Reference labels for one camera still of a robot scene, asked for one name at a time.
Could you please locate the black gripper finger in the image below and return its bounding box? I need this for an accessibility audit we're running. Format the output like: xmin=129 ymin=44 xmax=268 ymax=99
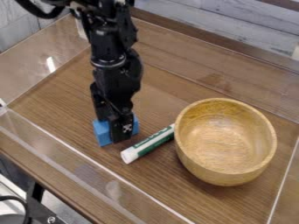
xmin=92 ymin=94 xmax=112 ymax=121
xmin=108 ymin=113 xmax=135 ymax=143

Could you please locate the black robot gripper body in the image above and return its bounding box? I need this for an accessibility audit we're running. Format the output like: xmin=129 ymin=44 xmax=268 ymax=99
xmin=89 ymin=50 xmax=143 ymax=114

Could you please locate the blue foam block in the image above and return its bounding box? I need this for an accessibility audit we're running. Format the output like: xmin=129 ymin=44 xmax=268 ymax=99
xmin=92 ymin=115 xmax=139 ymax=146

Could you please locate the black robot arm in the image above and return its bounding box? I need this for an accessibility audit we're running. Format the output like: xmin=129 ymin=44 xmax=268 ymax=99
xmin=15 ymin=0 xmax=144 ymax=146

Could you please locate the wooden brown bowl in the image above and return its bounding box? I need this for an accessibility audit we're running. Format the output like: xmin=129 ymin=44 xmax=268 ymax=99
xmin=174 ymin=98 xmax=278 ymax=186

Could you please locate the green and white marker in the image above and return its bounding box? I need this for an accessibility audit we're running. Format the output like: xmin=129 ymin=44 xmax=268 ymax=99
xmin=120 ymin=124 xmax=174 ymax=165

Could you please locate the clear acrylic tray wall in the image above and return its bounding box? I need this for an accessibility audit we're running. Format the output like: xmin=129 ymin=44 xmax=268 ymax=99
xmin=0 ymin=10 xmax=299 ymax=224

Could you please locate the black metal table frame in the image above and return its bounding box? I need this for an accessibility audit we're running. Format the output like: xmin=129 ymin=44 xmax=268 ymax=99
xmin=0 ymin=155 xmax=67 ymax=224

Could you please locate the black cable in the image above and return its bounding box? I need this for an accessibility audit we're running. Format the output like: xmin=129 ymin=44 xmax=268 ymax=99
xmin=0 ymin=195 xmax=33 ymax=224

